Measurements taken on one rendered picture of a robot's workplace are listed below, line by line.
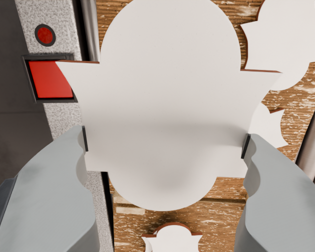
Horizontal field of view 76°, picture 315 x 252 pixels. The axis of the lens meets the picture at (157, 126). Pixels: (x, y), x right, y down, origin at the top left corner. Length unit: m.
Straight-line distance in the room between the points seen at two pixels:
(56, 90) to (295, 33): 0.37
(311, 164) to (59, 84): 0.49
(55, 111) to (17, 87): 1.18
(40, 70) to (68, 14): 0.09
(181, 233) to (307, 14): 0.43
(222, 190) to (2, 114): 1.53
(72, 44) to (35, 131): 1.33
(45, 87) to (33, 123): 1.26
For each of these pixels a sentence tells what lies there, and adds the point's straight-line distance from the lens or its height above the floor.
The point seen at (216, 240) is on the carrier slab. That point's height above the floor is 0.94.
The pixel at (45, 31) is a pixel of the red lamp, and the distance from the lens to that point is 0.38.
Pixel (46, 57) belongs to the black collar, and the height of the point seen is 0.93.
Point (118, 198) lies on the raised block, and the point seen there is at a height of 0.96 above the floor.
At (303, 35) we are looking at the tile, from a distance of 0.36.
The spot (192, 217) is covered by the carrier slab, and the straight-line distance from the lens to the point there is 0.49.
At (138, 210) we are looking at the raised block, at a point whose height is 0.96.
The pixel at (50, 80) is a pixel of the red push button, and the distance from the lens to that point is 0.38.
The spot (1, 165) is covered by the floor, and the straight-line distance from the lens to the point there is 1.99.
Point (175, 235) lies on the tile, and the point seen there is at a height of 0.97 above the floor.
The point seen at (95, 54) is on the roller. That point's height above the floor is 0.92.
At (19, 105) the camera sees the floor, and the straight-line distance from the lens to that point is 1.62.
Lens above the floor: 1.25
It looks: 64 degrees down
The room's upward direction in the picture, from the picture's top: 178 degrees counter-clockwise
